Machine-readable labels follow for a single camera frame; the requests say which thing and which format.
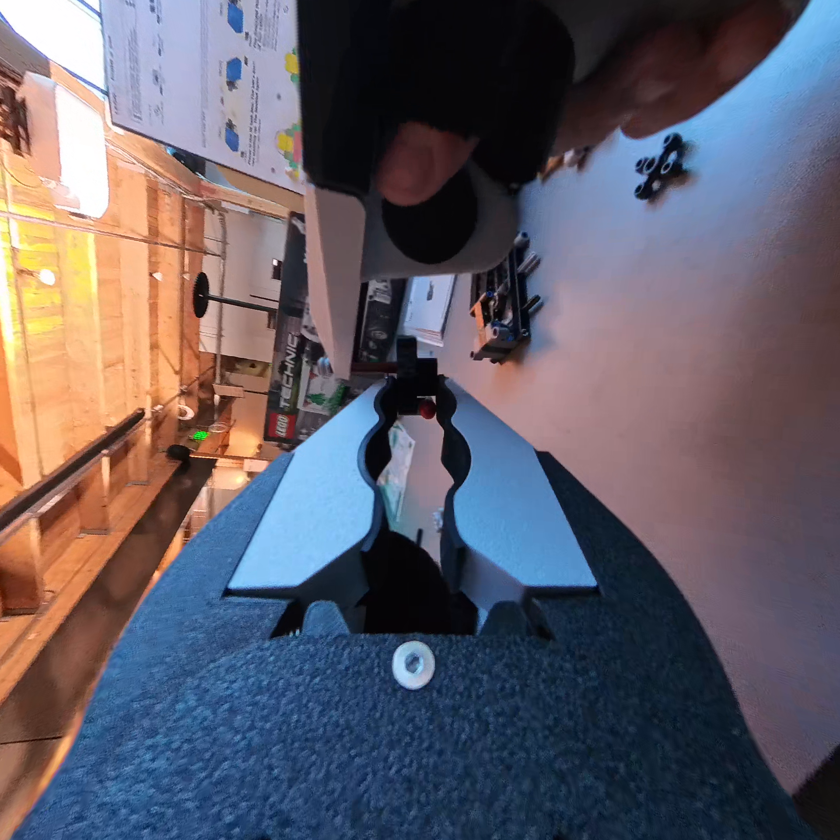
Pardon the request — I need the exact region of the black ceiling rail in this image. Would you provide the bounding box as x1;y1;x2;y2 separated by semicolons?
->
0;408;147;534

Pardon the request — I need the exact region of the black cross lego connector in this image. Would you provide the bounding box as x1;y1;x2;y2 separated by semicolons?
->
633;133;690;201

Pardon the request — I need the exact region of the person's right hand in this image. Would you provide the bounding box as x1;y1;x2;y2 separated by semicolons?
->
377;0;808;206

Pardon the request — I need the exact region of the partly built lego truck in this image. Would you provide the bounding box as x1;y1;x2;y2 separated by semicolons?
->
469;231;543;366

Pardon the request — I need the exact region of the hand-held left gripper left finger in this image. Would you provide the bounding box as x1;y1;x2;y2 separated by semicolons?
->
225;381;399;635

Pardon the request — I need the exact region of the black lego piece red pin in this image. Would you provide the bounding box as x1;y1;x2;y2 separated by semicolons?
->
351;336;441;421

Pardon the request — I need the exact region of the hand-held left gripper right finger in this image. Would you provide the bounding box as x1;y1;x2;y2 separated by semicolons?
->
434;375;601;637

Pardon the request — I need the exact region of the green white sticker sheet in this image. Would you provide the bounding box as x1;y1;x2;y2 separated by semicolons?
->
386;420;416;522

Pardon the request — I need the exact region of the wooden display board with sheet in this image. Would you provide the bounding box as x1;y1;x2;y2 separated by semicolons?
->
98;0;309;196

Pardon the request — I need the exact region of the dark lego set box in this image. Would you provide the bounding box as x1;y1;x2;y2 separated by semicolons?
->
262;211;408;448

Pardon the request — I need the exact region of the black floor lamp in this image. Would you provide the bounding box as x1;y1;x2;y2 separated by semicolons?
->
192;271;280;320

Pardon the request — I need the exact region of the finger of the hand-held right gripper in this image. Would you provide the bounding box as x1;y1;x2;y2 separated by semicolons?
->
304;185;367;382

